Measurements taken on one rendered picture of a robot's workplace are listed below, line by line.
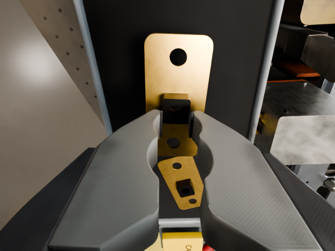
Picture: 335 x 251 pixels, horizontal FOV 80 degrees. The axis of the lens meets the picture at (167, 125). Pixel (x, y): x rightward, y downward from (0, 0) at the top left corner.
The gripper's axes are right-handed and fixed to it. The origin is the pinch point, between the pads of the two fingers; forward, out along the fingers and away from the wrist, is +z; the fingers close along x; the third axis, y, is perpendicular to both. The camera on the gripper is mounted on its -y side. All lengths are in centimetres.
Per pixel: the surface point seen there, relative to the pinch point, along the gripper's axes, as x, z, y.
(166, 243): 0.0, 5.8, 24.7
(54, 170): -100, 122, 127
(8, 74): -107, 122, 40
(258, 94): 7.0, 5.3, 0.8
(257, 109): 7.3, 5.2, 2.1
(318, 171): 32.6, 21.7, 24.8
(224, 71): 4.0, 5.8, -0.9
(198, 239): 4.6, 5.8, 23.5
